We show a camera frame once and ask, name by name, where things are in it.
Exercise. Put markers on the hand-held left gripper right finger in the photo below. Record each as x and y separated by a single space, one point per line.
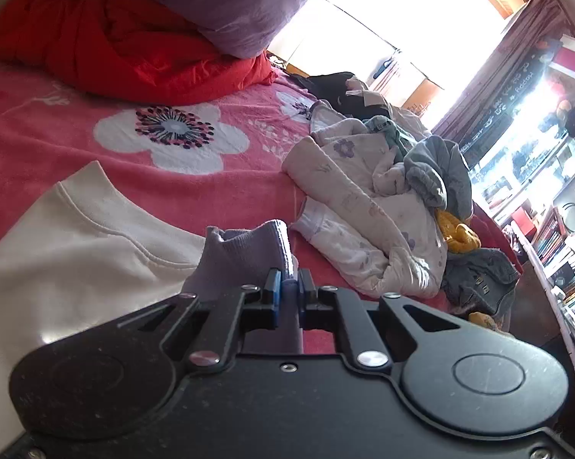
303 303

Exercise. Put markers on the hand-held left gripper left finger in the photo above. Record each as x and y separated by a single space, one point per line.
279 301

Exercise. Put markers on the white sweatshirt with purple sleeves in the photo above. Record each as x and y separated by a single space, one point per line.
77 258

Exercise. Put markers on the white floral pajama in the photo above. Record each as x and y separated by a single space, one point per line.
354 210

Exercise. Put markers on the dark grey garment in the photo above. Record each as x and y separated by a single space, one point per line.
478 277

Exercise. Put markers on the mustard yellow garment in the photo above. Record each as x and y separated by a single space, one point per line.
483 320

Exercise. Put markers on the pale green garment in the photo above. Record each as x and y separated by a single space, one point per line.
385 126

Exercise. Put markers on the black garment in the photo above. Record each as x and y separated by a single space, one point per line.
330 86

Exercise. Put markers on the pale pink garment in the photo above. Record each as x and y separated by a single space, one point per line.
357 87

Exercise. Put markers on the orange wooden box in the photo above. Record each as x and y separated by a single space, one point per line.
423 95

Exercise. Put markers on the bookshelf with books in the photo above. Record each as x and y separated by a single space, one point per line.
550 244

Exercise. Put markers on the black metal loop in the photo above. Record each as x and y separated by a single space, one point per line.
561 217

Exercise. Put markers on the glass cabinet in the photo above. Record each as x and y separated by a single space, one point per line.
531 153

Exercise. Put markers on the dark hanging banner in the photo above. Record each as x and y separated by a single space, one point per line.
507 105

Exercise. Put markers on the bright window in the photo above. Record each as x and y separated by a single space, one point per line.
388 24

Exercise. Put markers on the pink floral blanket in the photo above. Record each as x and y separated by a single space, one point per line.
39 119

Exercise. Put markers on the purple quilt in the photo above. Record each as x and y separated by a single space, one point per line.
220 0

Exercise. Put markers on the red quilt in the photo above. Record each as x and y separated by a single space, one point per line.
101 43

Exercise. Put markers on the pinkish curtain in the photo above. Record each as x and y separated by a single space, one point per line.
526 43

